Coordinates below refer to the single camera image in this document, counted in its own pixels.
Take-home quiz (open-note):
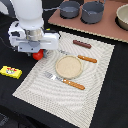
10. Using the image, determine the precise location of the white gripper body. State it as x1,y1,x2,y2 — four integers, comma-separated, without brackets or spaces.
8,21,60,53

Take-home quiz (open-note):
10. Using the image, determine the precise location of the yellow butter box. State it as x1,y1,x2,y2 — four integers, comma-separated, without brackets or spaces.
0,66,22,79

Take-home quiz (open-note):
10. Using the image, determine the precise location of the brown toy sausage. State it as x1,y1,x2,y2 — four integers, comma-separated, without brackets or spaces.
73,40,92,49

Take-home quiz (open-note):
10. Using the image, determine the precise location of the red toy tomato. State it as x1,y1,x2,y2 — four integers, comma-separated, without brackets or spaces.
32,50,44,60

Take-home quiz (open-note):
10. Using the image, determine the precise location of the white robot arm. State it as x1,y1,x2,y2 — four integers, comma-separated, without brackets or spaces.
8,0,60,53

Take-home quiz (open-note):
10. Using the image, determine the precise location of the round tan wooden plate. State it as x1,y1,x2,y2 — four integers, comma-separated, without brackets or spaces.
55,55,83,79

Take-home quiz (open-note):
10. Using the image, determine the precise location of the white woven placemat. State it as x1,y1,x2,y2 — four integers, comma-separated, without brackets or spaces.
13,31,114,128

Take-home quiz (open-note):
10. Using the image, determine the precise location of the grey pot centre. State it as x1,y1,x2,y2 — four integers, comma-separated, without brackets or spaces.
81,0,104,24

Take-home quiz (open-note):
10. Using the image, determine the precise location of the brown wooden board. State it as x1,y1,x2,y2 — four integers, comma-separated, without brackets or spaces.
48,0,128,43

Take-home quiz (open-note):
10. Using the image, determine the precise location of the beige bowl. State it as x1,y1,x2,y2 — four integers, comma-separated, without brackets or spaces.
116,4,128,31

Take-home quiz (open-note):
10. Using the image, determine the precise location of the knife with wooden handle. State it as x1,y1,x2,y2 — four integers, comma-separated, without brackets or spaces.
58,50,97,63

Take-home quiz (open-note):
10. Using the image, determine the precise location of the fork with wooden handle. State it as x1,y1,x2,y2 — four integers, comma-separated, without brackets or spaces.
44,71,85,90

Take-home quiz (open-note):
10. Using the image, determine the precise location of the grey pot with long handle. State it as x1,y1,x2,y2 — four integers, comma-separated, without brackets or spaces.
43,0,82,20

